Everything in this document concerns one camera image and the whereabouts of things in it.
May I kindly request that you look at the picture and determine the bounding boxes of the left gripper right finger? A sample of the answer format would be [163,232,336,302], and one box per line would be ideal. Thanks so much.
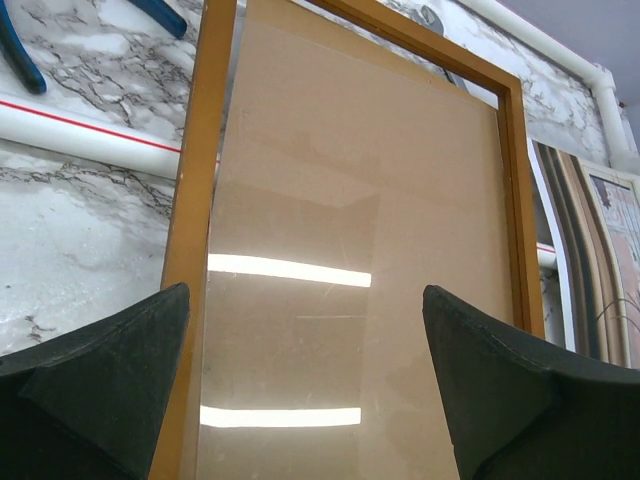
[423,285,639,479]

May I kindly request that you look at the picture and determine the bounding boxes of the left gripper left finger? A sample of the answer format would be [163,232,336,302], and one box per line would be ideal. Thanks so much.
[1,283,190,479]

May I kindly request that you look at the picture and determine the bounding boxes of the brown wooden picture frame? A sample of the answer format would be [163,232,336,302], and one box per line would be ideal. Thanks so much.
[149,0,545,479]

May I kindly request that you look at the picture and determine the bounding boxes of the plant window photo print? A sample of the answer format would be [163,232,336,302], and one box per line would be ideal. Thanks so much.
[529,141,639,369]

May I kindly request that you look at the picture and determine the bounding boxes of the clear glass pane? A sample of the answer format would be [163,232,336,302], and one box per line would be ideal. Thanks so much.
[192,89,516,480]

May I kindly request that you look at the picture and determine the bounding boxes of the white PVC pipe rack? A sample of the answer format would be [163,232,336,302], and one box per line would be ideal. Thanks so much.
[0,0,640,274]

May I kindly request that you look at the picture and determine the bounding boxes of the silver open-end wrench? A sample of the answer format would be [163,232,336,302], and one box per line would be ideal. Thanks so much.
[420,5,469,92]

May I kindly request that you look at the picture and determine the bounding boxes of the blue handled pliers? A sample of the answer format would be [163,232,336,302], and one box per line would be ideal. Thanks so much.
[1,0,187,95]

